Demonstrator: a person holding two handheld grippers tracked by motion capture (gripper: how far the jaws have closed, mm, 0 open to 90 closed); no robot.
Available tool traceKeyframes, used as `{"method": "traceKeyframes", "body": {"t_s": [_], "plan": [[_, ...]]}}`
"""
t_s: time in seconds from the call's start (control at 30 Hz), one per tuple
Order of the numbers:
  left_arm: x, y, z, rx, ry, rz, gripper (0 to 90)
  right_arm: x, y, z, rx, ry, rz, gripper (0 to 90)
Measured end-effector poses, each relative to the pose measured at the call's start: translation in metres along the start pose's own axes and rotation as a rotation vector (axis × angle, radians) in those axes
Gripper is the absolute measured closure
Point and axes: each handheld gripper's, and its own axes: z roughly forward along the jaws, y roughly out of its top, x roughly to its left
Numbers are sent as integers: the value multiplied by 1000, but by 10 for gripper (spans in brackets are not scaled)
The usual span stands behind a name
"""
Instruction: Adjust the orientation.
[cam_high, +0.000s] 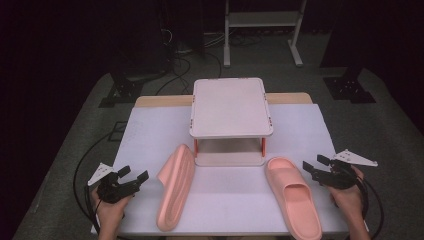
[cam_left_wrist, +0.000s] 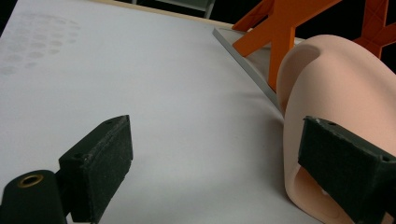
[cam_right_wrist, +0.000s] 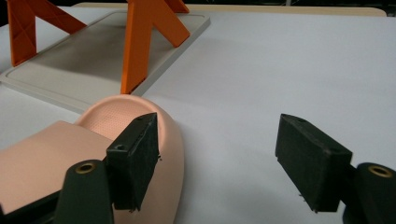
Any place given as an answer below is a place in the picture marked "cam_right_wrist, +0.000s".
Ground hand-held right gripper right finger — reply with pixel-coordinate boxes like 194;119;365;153
275;113;354;214

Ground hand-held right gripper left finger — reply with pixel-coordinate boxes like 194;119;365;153
106;112;162;213

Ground pink slipper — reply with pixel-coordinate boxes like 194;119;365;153
0;93;185;224

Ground white and orange shoe rack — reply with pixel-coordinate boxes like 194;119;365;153
0;0;211;115

